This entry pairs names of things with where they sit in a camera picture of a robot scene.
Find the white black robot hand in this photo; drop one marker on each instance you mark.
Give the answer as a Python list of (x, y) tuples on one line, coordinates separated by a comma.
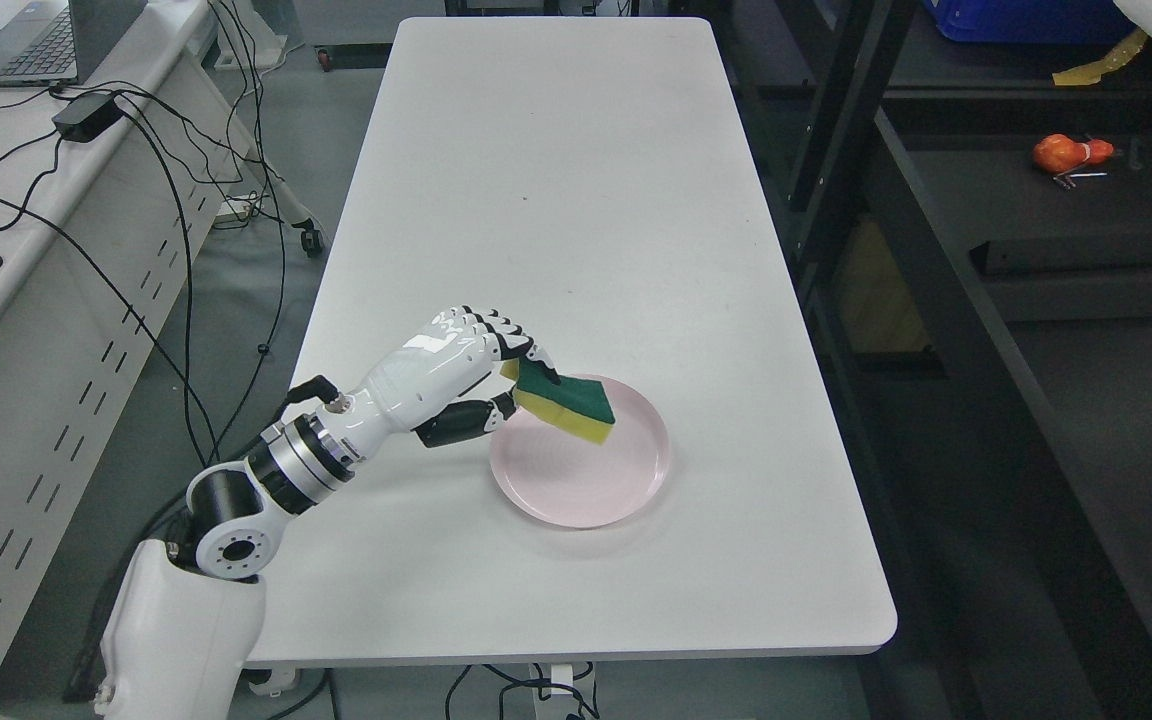
[(420, 385)]

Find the green yellow sponge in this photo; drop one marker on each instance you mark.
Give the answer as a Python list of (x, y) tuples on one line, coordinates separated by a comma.
[(577, 406)]

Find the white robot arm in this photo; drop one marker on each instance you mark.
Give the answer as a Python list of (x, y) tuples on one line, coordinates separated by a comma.
[(192, 600)]

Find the orange toy on shelf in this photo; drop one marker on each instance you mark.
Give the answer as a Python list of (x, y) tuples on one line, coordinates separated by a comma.
[(1057, 154)]

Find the pink round plate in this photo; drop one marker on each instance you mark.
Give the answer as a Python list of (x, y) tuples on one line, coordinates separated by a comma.
[(572, 483)]

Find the white side desk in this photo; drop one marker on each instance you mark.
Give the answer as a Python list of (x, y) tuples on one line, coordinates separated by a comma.
[(94, 239)]

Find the black power adapter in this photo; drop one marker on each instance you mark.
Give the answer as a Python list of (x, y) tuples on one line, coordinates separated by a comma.
[(86, 117)]

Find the grey laptop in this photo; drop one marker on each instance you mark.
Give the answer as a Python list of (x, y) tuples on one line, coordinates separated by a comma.
[(52, 43)]

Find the black metal rack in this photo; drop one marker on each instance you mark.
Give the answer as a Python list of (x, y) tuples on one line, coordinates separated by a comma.
[(986, 334)]

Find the blue plastic bin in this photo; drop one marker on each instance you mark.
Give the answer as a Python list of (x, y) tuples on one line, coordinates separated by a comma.
[(1030, 22)]

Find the yellow tape strip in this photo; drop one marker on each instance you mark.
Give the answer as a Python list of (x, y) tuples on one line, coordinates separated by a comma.
[(1092, 73)]

